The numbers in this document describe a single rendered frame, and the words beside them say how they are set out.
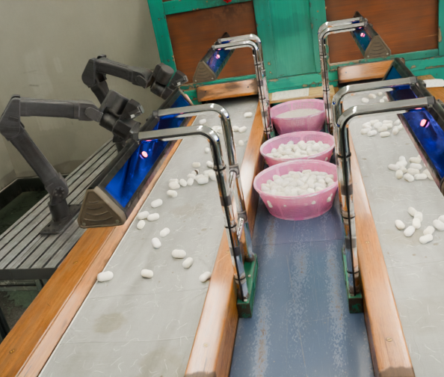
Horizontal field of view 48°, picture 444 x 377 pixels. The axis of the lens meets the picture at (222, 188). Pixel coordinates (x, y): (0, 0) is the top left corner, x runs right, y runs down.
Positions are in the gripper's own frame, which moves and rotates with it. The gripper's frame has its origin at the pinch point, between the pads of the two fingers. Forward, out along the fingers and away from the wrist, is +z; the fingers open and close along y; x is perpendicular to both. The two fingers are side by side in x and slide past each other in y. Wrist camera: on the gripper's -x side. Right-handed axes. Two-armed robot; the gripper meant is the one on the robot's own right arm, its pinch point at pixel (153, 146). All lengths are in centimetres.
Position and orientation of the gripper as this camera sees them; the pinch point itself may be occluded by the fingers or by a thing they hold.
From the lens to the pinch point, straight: 174.6
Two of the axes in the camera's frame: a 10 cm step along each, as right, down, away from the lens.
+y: 1.3, -4.4, 8.9
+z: 8.6, 4.9, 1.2
